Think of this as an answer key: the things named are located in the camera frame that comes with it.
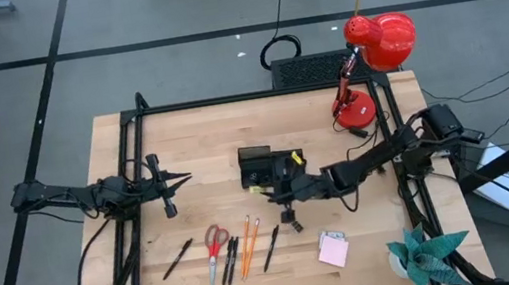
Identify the orange pencil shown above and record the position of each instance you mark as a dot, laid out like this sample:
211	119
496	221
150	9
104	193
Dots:
253	246
245	247

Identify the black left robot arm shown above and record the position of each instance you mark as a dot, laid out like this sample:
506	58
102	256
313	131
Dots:
65	196

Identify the yellow-green eraser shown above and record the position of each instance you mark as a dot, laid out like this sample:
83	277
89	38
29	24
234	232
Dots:
255	189

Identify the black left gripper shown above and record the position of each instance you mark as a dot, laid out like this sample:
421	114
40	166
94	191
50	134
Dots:
157	187

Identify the black binder clip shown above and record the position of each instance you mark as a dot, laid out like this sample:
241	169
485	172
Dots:
297	226
253	177

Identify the patterned card stack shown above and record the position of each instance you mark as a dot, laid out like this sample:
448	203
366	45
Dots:
331	235

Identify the black aluminium rig frame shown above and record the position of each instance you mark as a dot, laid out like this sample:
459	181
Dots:
252	95

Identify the red desk lamp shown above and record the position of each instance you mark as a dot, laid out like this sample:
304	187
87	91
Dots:
383	42

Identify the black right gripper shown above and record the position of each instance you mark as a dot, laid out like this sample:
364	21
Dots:
312	187

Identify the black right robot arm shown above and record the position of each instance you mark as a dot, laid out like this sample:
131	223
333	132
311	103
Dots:
377	154

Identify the black curved bracket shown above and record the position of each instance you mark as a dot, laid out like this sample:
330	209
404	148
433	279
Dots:
138	104

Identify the pink sticky note pad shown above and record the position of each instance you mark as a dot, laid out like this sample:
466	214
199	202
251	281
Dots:
334	253

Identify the green plant in white pot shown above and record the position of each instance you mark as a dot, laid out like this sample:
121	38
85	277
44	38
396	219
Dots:
423	259

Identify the black mesh desk organizer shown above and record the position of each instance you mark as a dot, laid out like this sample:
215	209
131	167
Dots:
263	166

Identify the black vented computer case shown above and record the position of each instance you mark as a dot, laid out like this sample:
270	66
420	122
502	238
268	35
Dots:
304	70

